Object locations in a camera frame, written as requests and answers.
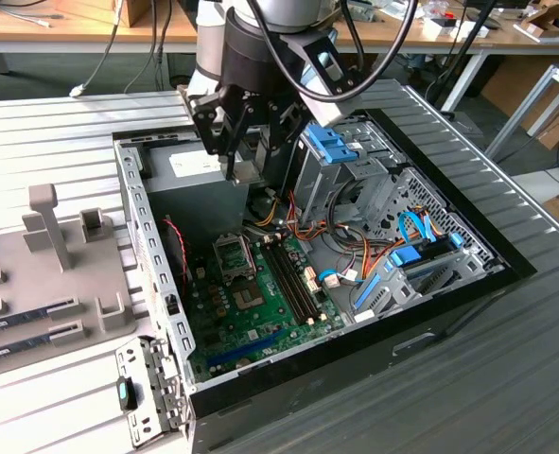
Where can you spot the blue plastic drive latch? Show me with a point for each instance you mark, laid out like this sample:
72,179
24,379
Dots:
331,144

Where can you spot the silver disk bay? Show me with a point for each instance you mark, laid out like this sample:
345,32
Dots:
388,293

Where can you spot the grey metal shelf frame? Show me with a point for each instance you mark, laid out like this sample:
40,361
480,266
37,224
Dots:
518,113

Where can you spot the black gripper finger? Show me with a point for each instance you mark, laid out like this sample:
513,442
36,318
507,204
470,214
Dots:
213,123
284,123

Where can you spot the black stand pole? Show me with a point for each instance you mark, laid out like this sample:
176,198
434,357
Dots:
469,42

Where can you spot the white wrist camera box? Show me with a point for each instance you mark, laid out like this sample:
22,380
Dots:
331,111

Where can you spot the grey plastic parts rack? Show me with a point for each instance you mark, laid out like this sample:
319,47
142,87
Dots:
28,269

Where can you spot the black open PC case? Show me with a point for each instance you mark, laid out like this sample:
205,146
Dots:
354,388

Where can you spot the white paper box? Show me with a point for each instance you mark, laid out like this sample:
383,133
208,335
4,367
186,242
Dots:
437,29

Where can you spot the dark blue RAM stick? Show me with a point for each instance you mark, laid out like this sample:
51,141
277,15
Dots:
19,345
19,319

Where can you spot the CPU with silver top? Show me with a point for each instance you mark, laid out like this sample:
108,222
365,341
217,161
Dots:
248,172

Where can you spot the wooden desk white frame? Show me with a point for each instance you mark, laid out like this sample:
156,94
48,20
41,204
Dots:
71,28
506,38

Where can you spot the grey power supply unit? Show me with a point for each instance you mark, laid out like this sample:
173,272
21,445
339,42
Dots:
198,203

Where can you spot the green motherboard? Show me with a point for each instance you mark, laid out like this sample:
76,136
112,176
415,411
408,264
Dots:
269,326

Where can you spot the black case fan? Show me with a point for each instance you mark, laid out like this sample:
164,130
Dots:
172,255

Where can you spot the blue expansion slot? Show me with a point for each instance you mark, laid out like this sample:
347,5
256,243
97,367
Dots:
246,350

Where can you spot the black case lock latch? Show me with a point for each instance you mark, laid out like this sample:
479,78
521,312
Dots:
124,392

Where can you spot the open cardboard box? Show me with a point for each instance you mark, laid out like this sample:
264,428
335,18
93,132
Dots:
541,21

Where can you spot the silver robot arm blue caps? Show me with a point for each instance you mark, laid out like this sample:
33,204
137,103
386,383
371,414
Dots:
208,47

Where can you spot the large flat cardboard box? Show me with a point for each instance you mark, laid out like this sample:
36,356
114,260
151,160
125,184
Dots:
506,80

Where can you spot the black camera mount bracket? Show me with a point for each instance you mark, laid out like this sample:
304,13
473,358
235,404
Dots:
307,47

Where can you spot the CPU socket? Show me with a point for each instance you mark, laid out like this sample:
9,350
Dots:
248,295

